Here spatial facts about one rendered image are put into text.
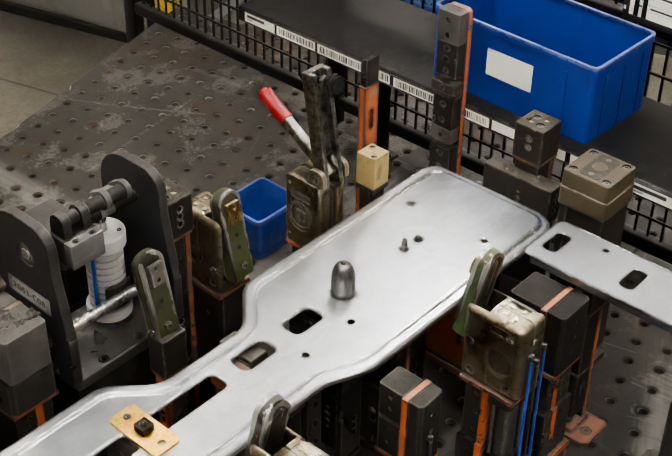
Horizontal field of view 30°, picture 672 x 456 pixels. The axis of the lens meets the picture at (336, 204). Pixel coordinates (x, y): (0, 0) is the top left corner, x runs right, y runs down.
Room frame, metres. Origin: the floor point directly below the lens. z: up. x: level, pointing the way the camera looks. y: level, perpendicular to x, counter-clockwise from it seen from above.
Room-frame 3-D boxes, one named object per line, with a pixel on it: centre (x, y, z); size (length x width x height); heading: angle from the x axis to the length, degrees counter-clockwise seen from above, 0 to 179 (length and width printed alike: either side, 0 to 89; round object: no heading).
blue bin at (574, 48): (1.74, -0.31, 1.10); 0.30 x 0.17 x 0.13; 47
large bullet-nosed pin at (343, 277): (1.27, -0.01, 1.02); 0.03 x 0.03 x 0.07
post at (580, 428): (1.35, -0.35, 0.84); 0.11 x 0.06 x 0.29; 49
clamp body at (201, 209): (1.36, 0.17, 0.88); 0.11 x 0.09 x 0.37; 49
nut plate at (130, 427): (1.01, 0.21, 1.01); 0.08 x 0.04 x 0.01; 48
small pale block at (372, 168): (1.50, -0.05, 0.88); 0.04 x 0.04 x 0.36; 49
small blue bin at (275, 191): (1.77, 0.13, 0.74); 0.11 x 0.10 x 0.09; 139
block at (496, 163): (1.55, -0.28, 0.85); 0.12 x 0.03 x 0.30; 49
